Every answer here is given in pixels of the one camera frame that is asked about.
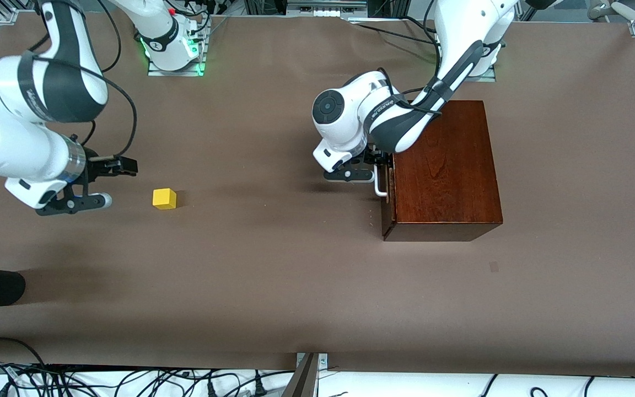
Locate yellow cube block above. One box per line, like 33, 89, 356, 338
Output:
152, 188, 177, 210

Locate dark metal beam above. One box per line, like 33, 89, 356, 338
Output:
282, 353, 319, 397

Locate beige chair base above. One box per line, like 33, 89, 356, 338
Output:
588, 0, 635, 24

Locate grey metal device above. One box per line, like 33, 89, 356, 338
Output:
286, 0, 370, 20

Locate black cables at base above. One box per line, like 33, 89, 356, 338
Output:
171, 0, 227, 36
348, 17, 440, 47

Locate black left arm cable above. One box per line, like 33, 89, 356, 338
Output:
375, 0, 486, 116

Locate black looped floor cable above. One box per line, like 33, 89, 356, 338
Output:
0, 336, 48, 370

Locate black cables at right base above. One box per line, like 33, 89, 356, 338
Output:
171, 0, 227, 36

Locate wooden drawer with white handle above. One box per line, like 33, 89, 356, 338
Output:
374, 163, 396, 239

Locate brown table cover sheet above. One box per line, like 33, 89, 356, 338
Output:
0, 12, 635, 378

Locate dark brown wooden cabinet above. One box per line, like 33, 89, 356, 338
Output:
382, 100, 504, 242

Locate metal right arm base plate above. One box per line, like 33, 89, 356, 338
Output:
148, 33, 208, 77

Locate tangled black floor cables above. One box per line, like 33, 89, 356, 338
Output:
0, 361, 296, 397

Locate black cables at left base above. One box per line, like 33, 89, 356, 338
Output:
348, 17, 440, 47

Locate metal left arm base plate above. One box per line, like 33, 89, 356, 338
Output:
465, 65, 497, 82

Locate small metal bracket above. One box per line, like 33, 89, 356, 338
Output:
295, 353, 329, 382

